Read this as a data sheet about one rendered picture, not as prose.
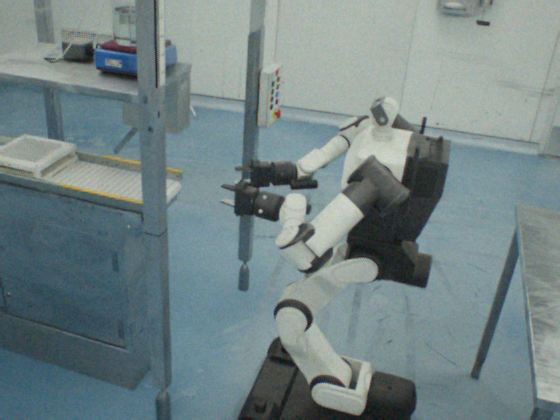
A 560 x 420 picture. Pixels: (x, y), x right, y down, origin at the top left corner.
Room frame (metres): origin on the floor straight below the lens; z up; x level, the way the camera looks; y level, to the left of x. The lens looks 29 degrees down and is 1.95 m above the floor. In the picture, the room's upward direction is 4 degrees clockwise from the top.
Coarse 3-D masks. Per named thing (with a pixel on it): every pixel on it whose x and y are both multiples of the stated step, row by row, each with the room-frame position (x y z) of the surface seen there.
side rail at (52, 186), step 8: (0, 176) 1.89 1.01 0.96; (8, 176) 1.88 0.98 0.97; (16, 176) 1.87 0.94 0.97; (24, 176) 1.87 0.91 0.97; (24, 184) 1.86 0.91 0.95; (32, 184) 1.85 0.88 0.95; (40, 184) 1.84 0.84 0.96; (48, 184) 1.83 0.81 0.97; (56, 184) 1.83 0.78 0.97; (64, 192) 1.81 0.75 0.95; (72, 192) 1.81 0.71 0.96; (80, 192) 1.80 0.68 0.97; (88, 192) 1.79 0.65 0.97; (96, 200) 1.78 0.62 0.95; (104, 200) 1.77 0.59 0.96; (112, 200) 1.76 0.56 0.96; (120, 200) 1.76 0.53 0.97; (128, 208) 1.75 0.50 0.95; (136, 208) 1.74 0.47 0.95
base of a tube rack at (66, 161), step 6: (66, 156) 2.08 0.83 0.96; (60, 162) 2.02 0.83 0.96; (66, 162) 2.03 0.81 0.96; (72, 162) 2.07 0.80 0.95; (0, 168) 1.94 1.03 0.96; (6, 168) 1.94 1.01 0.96; (48, 168) 1.97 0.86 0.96; (54, 168) 1.97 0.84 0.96; (60, 168) 1.99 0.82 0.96; (18, 174) 1.90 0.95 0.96; (24, 174) 1.90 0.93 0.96; (30, 174) 1.91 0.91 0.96; (42, 174) 1.91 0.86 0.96; (48, 174) 1.92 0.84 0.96
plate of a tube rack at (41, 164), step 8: (24, 136) 2.14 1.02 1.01; (32, 136) 2.14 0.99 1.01; (8, 144) 2.05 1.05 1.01; (64, 144) 2.09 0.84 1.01; (72, 144) 2.10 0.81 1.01; (40, 152) 2.01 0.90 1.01; (56, 152) 2.01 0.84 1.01; (64, 152) 2.03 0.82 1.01; (0, 160) 1.91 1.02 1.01; (8, 160) 1.92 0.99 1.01; (16, 160) 1.92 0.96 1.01; (24, 160) 1.92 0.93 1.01; (40, 160) 1.93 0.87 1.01; (48, 160) 1.94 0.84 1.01; (56, 160) 1.98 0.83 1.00; (24, 168) 1.88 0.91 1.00; (32, 168) 1.87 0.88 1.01; (40, 168) 1.88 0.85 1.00
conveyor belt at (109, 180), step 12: (0, 144) 2.20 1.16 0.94; (72, 168) 2.03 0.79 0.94; (84, 168) 2.04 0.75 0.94; (96, 168) 2.05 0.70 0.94; (108, 168) 2.06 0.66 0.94; (0, 180) 1.91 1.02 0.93; (48, 180) 1.92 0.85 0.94; (60, 180) 1.93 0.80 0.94; (72, 180) 1.93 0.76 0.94; (84, 180) 1.94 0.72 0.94; (96, 180) 1.95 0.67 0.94; (108, 180) 1.96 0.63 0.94; (120, 180) 1.96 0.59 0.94; (132, 180) 1.97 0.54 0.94; (168, 180) 1.99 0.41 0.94; (108, 192) 1.86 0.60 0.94; (120, 192) 1.87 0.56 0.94; (132, 192) 1.88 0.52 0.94; (168, 192) 1.91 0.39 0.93
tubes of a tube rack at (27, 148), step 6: (18, 144) 2.05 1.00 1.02; (24, 144) 2.05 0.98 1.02; (30, 144) 2.05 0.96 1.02; (36, 144) 2.06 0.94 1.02; (42, 144) 2.05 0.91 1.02; (54, 144) 2.06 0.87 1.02; (6, 150) 1.98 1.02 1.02; (12, 150) 1.99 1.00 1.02; (18, 150) 1.99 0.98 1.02; (24, 150) 1.99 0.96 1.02; (30, 150) 2.00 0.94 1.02; (36, 150) 2.00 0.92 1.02; (42, 150) 2.01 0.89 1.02; (24, 156) 1.94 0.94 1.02; (30, 156) 1.95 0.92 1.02
